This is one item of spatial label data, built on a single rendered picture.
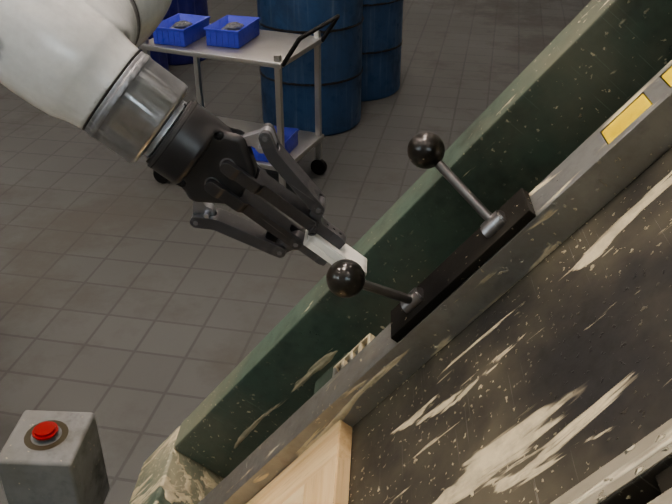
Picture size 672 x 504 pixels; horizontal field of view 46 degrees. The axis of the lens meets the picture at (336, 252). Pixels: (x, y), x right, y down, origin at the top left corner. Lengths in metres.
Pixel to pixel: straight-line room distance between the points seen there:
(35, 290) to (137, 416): 0.96
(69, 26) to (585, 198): 0.48
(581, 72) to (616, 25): 0.06
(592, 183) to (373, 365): 0.30
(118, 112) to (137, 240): 3.08
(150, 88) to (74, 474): 0.77
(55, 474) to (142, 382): 1.60
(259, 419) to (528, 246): 0.61
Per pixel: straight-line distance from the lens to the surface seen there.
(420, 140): 0.80
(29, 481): 1.37
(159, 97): 0.72
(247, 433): 1.28
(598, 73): 0.99
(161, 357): 3.02
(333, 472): 0.86
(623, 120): 0.78
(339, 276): 0.75
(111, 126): 0.73
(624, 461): 0.47
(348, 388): 0.88
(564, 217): 0.78
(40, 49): 0.72
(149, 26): 0.84
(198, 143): 0.73
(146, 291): 3.40
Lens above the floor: 1.83
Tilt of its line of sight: 31 degrees down
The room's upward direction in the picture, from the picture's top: straight up
